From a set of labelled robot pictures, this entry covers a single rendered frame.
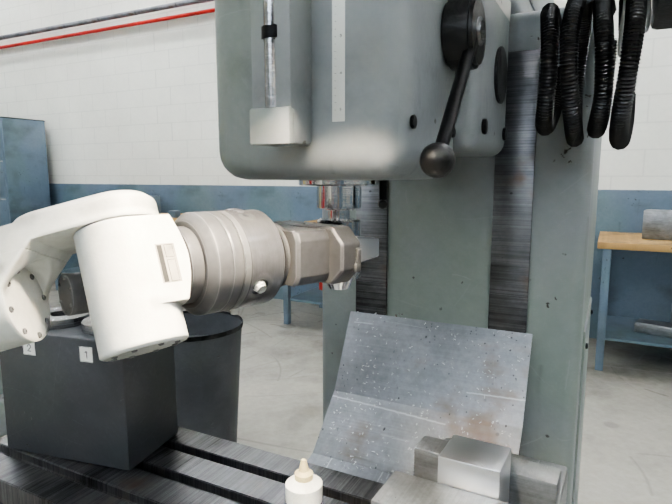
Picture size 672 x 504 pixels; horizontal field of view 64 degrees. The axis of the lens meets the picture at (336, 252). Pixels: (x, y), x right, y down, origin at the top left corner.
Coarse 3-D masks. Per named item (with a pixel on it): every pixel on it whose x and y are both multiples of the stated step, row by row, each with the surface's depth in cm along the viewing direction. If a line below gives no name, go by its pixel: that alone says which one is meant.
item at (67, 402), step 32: (64, 320) 78; (0, 352) 79; (32, 352) 77; (64, 352) 75; (96, 352) 73; (160, 352) 80; (32, 384) 78; (64, 384) 76; (96, 384) 74; (128, 384) 74; (160, 384) 81; (32, 416) 79; (64, 416) 77; (96, 416) 75; (128, 416) 74; (160, 416) 81; (32, 448) 79; (64, 448) 78; (96, 448) 76; (128, 448) 74
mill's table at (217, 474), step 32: (0, 448) 83; (160, 448) 81; (192, 448) 81; (224, 448) 81; (256, 448) 81; (0, 480) 73; (32, 480) 73; (64, 480) 73; (96, 480) 73; (128, 480) 73; (160, 480) 73; (192, 480) 73; (224, 480) 73; (256, 480) 73; (352, 480) 73
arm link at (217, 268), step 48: (96, 240) 39; (144, 240) 40; (192, 240) 43; (240, 240) 44; (96, 288) 38; (144, 288) 39; (192, 288) 42; (240, 288) 44; (96, 336) 39; (144, 336) 38
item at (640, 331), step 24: (648, 216) 363; (600, 240) 358; (624, 240) 358; (648, 240) 358; (288, 288) 471; (600, 288) 356; (288, 312) 474; (600, 312) 358; (600, 336) 360; (624, 336) 363; (648, 336) 363; (600, 360) 362
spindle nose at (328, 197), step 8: (320, 192) 55; (328, 192) 55; (336, 192) 54; (344, 192) 54; (352, 192) 55; (360, 192) 56; (320, 200) 55; (328, 200) 55; (336, 200) 54; (344, 200) 55; (352, 200) 55; (360, 200) 56; (320, 208) 56; (328, 208) 55; (336, 208) 55; (344, 208) 55; (352, 208) 55
